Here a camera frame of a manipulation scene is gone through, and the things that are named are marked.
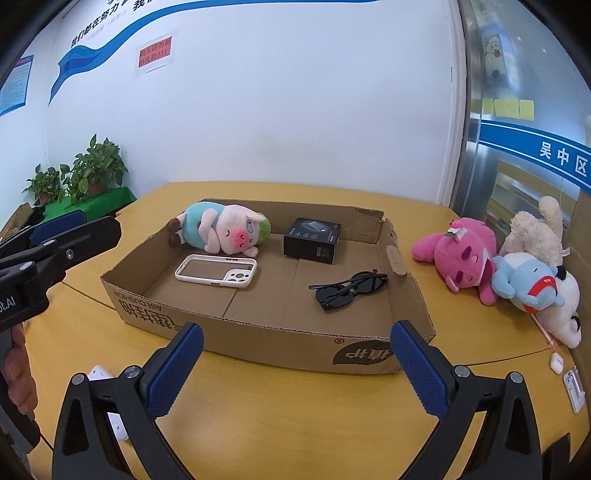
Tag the red wall notice sign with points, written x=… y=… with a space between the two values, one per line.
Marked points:
x=156 y=53

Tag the left hand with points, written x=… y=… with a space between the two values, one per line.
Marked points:
x=22 y=389

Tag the blue wall poster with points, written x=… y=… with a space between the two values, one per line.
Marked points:
x=14 y=91

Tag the small black product box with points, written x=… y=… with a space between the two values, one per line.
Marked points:
x=312 y=240

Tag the black sunglasses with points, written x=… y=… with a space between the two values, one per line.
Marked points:
x=333 y=296

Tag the beige bunny plush toy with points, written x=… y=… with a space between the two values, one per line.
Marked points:
x=540 y=237

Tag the green cloth side table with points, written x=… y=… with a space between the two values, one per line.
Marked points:
x=107 y=203

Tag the blue elephant plush toy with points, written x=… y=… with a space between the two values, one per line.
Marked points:
x=530 y=284

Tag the white earbud case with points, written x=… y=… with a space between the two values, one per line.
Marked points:
x=556 y=363

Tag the cardboard box tray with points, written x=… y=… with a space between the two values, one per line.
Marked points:
x=276 y=320

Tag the white dog plush toy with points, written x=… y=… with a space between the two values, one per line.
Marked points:
x=562 y=322

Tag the potted green plant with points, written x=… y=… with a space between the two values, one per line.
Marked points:
x=93 y=171
x=44 y=186

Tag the white clear phone case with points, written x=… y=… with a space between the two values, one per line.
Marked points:
x=219 y=271

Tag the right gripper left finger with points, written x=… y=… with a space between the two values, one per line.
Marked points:
x=85 y=446

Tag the sheep cartoon poster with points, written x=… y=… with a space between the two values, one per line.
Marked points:
x=499 y=57

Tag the pink pig plush toy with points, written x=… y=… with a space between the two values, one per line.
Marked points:
x=219 y=229

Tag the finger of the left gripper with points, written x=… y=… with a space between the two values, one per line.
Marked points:
x=33 y=236
x=49 y=261

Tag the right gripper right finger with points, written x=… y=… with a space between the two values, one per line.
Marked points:
x=508 y=445

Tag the pink bear plush toy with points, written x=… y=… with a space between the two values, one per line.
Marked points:
x=463 y=256

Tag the yellow sticky notes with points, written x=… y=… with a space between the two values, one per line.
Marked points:
x=523 y=109

